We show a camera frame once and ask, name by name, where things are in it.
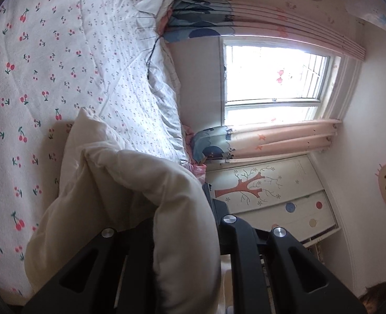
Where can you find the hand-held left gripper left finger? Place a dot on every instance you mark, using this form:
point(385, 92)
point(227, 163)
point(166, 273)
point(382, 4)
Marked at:
point(140, 235)

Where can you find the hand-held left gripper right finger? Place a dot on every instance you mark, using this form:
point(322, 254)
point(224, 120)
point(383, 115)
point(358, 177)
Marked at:
point(242, 235)

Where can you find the cream quilted jacket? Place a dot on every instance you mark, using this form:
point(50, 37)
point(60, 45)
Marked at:
point(131, 176)

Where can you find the tree print wardrobe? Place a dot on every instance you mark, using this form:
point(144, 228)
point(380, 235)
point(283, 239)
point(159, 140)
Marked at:
point(278, 202)

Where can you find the pink cloth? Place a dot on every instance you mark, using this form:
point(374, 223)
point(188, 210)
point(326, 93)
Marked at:
point(194, 170)

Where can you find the person's brown hair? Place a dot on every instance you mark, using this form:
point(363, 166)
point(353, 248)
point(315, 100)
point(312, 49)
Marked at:
point(377, 299)

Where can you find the window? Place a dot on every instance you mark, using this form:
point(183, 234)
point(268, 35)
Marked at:
point(271, 72)

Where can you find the cherry print bed sheet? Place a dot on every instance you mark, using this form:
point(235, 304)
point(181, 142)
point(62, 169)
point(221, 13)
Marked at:
point(23, 72)

